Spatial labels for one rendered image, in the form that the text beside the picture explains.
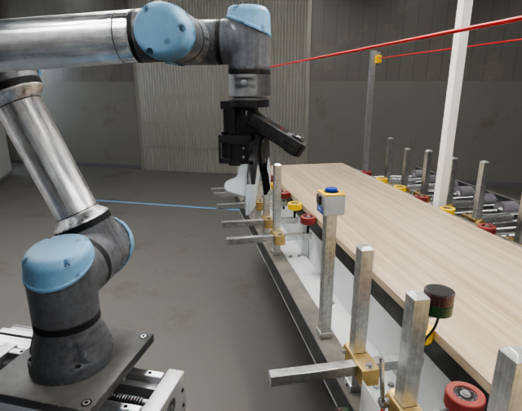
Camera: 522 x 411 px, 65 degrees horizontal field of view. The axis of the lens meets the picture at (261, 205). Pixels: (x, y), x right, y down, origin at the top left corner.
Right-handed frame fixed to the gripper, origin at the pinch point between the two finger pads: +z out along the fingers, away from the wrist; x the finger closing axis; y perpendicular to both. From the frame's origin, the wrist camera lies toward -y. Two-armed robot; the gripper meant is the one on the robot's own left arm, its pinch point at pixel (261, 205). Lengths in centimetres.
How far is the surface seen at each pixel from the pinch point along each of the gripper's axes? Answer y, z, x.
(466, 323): -51, 42, -37
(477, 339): -52, 42, -29
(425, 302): -32.8, 19.1, -4.1
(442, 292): -36.2, 17.8, -6.4
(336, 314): -14, 70, -80
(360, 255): -20.1, 19.8, -26.6
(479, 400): -46, 41, -5
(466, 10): -66, -58, -164
